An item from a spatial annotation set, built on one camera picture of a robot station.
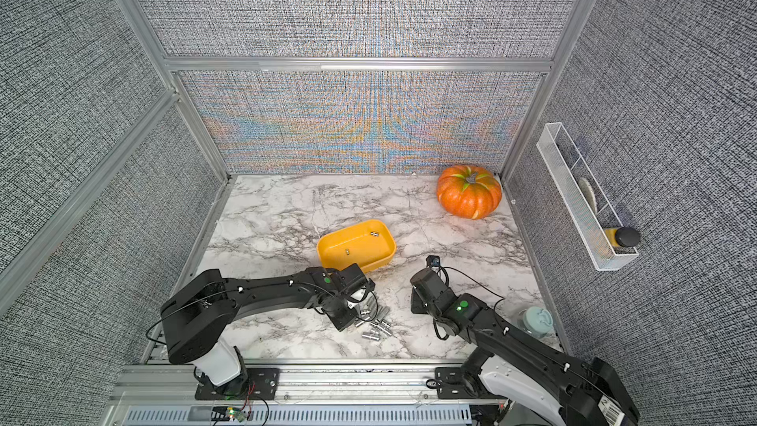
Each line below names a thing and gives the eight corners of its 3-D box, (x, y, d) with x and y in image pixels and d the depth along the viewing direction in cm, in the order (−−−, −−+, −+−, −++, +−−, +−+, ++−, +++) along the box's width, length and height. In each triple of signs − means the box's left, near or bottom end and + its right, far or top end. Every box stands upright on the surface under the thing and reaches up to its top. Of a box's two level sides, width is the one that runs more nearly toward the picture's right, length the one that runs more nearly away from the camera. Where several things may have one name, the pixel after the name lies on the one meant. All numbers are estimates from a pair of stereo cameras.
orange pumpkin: (441, 225, 106) (448, 203, 97) (435, 188, 118) (440, 165, 109) (495, 225, 106) (507, 203, 97) (483, 187, 118) (493, 165, 108)
